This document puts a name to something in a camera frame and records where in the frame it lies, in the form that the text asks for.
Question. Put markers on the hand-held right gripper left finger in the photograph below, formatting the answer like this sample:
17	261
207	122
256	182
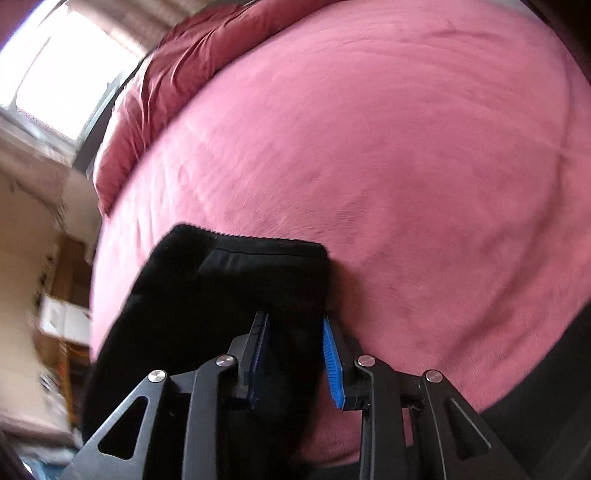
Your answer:
257	362

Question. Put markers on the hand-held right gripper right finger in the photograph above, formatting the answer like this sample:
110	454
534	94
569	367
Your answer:
333	369

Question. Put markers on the black pants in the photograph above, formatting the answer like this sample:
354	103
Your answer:
207	300

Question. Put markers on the pink bed sheet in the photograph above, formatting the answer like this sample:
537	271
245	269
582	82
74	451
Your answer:
369	184

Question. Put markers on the white box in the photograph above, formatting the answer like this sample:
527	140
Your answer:
64	318

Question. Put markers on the wooden furniture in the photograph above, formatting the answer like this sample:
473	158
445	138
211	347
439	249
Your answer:
69	267

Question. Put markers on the red duvet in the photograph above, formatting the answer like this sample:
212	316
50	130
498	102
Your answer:
152	115

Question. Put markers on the dark headboard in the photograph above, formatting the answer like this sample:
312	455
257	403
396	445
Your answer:
92	134

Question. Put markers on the window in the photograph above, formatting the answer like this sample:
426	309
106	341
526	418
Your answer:
55	83

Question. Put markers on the beige curtain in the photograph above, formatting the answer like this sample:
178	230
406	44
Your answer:
134	23

